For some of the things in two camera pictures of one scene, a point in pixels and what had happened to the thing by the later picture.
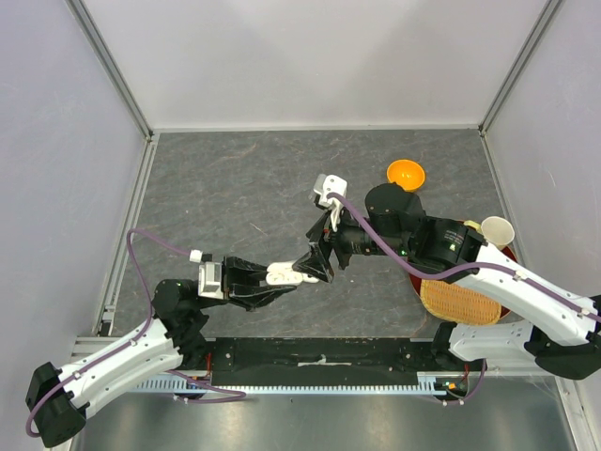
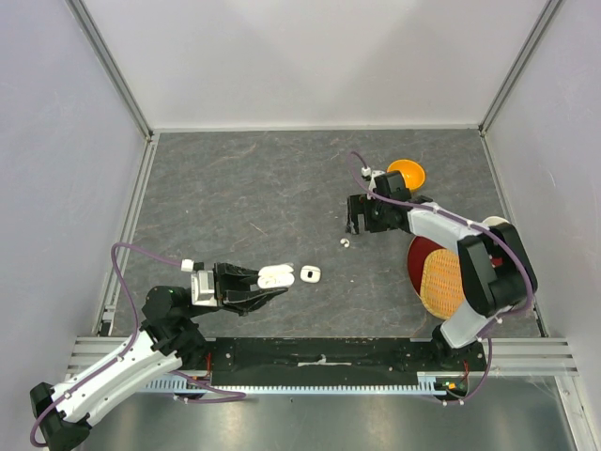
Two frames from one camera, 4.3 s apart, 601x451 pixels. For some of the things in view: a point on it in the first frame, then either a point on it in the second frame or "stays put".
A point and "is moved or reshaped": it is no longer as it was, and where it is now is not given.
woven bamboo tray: [453, 302] stays put
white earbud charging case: [305, 277] stays put
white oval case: [282, 273] is moved or reshaped
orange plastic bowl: [408, 174] stays put
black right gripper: [312, 261] to [358, 204]
